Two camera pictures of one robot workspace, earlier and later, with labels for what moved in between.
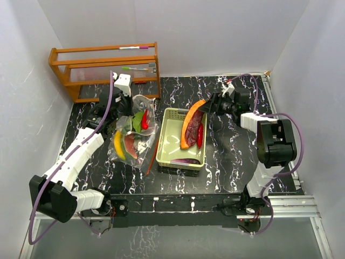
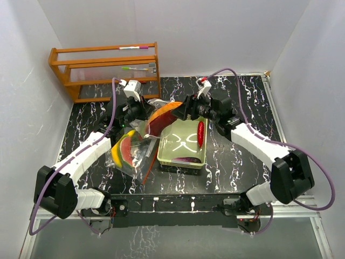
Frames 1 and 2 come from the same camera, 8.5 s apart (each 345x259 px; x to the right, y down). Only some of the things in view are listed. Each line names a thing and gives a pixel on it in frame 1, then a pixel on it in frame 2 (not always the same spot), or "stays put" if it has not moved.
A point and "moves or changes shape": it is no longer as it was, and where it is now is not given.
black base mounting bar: (181, 210) stays put
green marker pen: (129, 68) stays put
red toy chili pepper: (200, 135) stays put
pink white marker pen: (133, 47) stays put
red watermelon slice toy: (129, 141) moves or changes shape
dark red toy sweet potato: (191, 134) to (157, 125)
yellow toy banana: (117, 136) moves or changes shape
